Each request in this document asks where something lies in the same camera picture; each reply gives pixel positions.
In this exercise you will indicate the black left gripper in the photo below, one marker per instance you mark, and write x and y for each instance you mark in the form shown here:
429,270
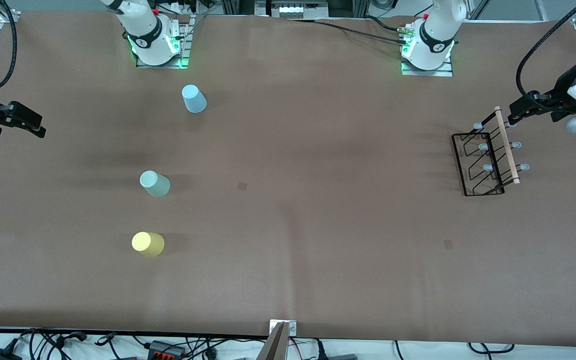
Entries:
559,94

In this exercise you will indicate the pale green plastic cup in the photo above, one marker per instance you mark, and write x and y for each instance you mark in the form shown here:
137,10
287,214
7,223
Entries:
155,184

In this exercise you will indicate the yellow plastic cup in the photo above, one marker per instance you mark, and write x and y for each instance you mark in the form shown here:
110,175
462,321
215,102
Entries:
148,244

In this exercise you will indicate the light blue plastic cup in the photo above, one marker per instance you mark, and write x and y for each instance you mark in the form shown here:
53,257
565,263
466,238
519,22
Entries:
194,99

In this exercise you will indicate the white power strip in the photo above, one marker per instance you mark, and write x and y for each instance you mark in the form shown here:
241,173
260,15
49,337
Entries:
184,7

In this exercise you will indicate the black power adapter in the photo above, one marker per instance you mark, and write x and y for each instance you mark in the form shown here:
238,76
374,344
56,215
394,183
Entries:
0,355

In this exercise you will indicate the grey electronics box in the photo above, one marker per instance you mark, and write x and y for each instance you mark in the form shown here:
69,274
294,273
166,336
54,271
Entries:
298,9

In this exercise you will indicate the large table cover sheet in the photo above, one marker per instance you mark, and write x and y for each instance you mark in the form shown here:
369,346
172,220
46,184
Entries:
318,250

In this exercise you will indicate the black orange connector block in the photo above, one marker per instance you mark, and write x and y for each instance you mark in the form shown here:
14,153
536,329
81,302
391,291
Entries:
165,349

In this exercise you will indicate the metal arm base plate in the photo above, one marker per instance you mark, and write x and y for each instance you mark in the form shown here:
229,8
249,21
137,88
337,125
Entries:
160,65
428,73

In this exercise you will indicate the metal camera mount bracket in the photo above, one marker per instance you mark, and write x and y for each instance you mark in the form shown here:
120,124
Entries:
278,345

